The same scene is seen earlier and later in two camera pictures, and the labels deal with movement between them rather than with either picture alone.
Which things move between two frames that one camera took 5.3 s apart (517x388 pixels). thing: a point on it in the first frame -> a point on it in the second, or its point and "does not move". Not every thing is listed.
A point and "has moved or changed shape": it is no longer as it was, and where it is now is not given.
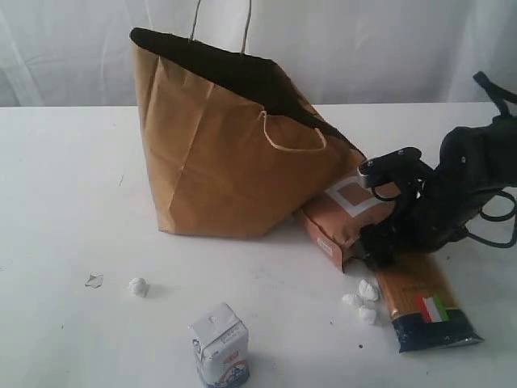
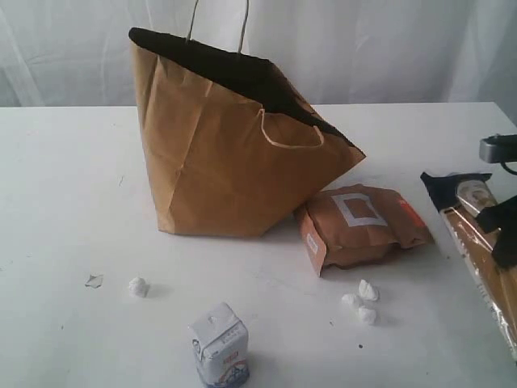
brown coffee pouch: (336, 219) has moved or changed shape
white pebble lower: (368, 316) does not move
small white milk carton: (220, 344) does not move
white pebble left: (347, 299) does not move
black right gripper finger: (377, 242) -> (502, 215)
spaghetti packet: (422, 305) -> (460, 197)
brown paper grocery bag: (231, 149) does not move
